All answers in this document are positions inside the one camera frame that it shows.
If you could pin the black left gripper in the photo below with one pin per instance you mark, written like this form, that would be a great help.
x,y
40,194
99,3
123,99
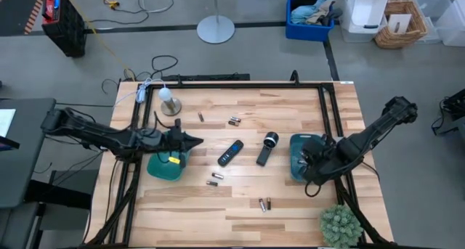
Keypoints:
x,y
179,158

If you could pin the clear plastic bin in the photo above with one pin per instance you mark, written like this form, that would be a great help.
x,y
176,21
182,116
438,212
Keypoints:
x,y
432,6
454,24

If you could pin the green artificial plant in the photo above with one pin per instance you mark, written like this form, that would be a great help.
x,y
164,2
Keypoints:
x,y
341,227

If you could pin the black mat, striped edge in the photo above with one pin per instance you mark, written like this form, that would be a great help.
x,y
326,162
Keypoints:
x,y
18,9

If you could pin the black desk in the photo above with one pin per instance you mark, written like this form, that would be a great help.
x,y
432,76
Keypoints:
x,y
25,162

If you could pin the red and black tool case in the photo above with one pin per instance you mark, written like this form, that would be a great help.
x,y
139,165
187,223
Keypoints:
x,y
65,27

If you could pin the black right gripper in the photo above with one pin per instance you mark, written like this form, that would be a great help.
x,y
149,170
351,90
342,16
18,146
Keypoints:
x,y
316,158

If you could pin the blue plastic bin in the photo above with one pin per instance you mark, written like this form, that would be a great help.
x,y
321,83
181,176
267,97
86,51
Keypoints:
x,y
305,33

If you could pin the white plastic bin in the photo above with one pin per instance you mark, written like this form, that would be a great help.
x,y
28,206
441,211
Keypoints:
x,y
367,9

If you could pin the beige cloth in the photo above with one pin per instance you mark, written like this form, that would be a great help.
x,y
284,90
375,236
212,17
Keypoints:
x,y
321,13

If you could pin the teal plastic bin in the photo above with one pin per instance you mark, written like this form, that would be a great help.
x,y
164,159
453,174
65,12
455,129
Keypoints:
x,y
163,171
296,142

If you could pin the white bulb table lamp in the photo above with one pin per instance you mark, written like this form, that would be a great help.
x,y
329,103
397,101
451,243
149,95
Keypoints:
x,y
170,105

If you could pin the black remote, blue button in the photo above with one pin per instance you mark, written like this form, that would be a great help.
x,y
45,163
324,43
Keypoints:
x,y
230,153

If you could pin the light blue cloth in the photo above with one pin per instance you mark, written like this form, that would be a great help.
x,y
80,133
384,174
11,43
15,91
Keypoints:
x,y
303,14

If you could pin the black metal table frame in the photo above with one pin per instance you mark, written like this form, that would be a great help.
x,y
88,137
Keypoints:
x,y
276,85

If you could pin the black cloth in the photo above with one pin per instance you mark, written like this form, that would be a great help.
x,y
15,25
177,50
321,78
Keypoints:
x,y
304,0

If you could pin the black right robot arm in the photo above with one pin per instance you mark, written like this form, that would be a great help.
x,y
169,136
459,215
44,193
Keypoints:
x,y
374,133

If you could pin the white-screen tablet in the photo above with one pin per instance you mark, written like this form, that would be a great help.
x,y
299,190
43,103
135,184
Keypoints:
x,y
5,122

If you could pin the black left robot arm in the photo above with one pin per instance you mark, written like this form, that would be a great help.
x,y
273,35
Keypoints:
x,y
91,133

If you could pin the wicker basket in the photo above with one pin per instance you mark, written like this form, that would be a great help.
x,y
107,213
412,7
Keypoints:
x,y
417,29

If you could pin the silver AA battery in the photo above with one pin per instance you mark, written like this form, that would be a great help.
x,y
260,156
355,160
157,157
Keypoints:
x,y
235,119
262,204
217,175

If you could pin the black equipment box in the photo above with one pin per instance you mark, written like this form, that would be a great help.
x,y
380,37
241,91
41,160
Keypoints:
x,y
454,107

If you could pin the white card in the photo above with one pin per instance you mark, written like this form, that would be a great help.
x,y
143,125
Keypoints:
x,y
403,20

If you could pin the silver floor stand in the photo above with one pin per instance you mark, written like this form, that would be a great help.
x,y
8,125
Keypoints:
x,y
216,29

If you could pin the black power strip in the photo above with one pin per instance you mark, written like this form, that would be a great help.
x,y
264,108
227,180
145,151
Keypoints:
x,y
207,77

